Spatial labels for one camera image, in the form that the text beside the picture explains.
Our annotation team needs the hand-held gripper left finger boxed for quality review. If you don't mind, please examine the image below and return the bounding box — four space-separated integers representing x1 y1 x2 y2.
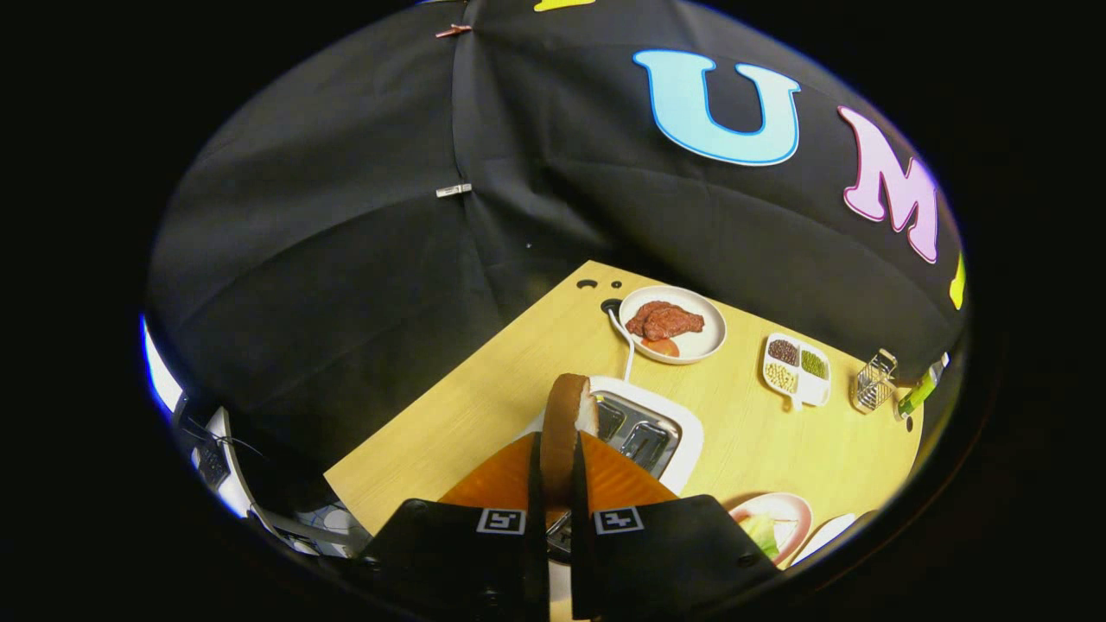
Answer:
359 430 550 619

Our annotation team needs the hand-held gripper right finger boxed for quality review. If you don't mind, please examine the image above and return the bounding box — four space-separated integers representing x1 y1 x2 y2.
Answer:
566 430 783 619

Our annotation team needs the green lettuce leaf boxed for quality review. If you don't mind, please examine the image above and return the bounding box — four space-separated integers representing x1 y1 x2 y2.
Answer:
739 514 779 558

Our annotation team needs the toasted bread slice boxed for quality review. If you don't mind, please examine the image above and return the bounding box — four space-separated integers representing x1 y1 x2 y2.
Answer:
540 373 600 506

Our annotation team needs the white toaster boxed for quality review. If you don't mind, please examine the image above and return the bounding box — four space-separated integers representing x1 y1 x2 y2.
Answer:
518 376 705 606

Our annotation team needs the pink round plate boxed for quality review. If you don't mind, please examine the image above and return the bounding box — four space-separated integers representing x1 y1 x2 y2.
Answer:
730 492 813 568

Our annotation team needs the white square plate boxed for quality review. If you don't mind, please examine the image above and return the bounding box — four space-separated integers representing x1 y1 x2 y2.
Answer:
791 512 861 567

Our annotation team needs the white round plate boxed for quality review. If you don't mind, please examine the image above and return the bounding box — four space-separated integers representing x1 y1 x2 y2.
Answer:
619 285 728 365

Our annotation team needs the divided white dish of beans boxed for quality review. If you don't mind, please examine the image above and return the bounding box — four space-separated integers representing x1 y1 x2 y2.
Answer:
761 333 832 409

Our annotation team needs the brown steak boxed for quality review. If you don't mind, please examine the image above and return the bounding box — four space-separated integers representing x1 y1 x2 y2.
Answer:
626 301 705 341

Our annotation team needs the green label plastic bottle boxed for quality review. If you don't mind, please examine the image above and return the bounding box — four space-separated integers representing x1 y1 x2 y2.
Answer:
894 367 938 422

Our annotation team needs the black backdrop cloth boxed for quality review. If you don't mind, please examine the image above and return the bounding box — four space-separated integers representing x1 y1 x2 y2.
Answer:
145 0 967 519

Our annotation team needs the white toaster cable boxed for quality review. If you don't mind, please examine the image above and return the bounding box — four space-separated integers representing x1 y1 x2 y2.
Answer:
607 307 638 383

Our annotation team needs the metal wire utensil holder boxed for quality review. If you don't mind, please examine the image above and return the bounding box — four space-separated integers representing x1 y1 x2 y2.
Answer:
851 348 899 414

